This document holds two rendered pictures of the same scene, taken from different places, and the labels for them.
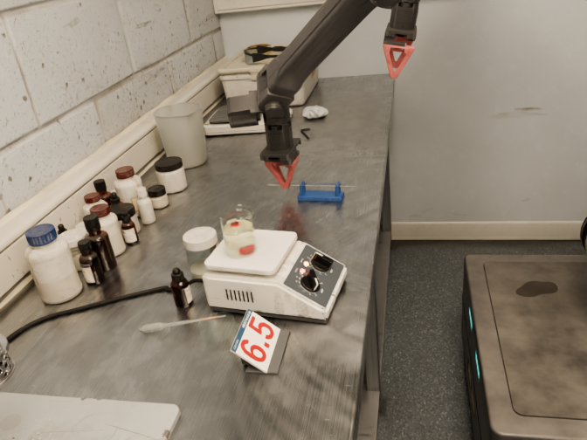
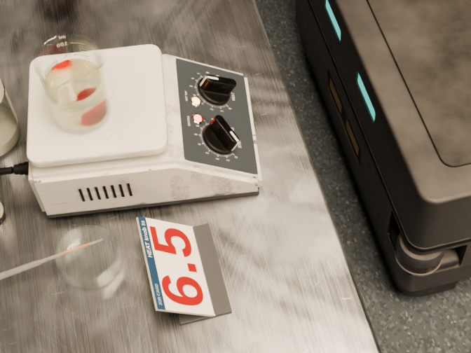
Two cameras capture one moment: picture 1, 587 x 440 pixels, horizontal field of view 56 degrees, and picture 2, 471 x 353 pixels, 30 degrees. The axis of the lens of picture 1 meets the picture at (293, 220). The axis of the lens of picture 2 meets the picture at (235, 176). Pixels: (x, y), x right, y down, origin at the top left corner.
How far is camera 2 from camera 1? 0.35 m
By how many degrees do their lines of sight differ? 33
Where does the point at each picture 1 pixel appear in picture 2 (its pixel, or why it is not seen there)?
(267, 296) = (159, 183)
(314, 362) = (275, 272)
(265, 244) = (115, 85)
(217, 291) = (62, 194)
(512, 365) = (421, 92)
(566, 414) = not seen: outside the picture
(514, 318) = (403, 10)
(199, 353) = (80, 311)
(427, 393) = not seen: hidden behind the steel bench
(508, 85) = not seen: outside the picture
